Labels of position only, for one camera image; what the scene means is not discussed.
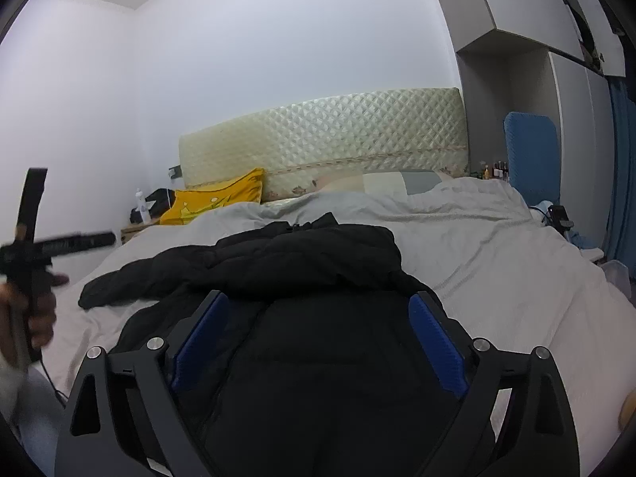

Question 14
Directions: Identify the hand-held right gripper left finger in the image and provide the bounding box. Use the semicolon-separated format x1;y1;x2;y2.
54;289;231;477

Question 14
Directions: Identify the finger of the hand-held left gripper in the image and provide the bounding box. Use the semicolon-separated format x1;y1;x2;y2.
50;231;116;256

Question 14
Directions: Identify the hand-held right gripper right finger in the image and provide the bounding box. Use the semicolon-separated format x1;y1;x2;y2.
408;291;581;477

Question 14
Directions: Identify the black puffer jacket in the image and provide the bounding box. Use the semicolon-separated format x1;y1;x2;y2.
78;212;498;477

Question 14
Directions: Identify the person's left hand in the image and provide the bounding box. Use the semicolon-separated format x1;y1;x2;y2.
0;275;69;359

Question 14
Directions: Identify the wooden nightstand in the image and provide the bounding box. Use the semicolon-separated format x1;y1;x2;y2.
120;223;165;245

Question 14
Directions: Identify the white plastic bottle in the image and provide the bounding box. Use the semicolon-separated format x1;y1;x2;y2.
134;189;152;224

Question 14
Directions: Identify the black bag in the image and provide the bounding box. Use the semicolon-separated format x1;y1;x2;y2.
130;189;177;224

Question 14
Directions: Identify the bed with grey duvet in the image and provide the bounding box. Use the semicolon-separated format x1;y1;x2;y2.
45;176;636;477

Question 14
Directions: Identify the yellow crown print pillow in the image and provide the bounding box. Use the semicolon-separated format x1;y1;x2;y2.
159;168;265;226

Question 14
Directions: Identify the grey and cream patchwork pillow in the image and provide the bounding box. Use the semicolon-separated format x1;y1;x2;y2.
318;169;453;196

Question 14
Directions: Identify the black tripod device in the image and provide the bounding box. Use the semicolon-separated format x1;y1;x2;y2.
545;205;573;233

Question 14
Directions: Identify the row of small bottles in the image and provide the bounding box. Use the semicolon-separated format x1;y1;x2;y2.
478;160;510;180

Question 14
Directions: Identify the translucent white plastic bag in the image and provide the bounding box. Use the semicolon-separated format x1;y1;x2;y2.
603;258;633;290

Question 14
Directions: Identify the yellow and white plush toy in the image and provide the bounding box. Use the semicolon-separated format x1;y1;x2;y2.
617;396;636;430

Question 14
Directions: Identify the blue padded chair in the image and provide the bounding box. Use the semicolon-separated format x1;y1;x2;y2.
503;112;562;209

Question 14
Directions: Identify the cream quilted headboard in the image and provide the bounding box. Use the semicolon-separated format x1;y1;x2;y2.
179;88;469;203

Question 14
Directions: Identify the blue curtain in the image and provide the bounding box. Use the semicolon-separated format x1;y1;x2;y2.
603;77;636;279

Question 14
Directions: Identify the grey wardrobe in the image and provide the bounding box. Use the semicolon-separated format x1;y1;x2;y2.
422;0;627;259

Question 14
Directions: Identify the black cable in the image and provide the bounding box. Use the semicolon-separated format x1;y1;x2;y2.
41;358;69;407

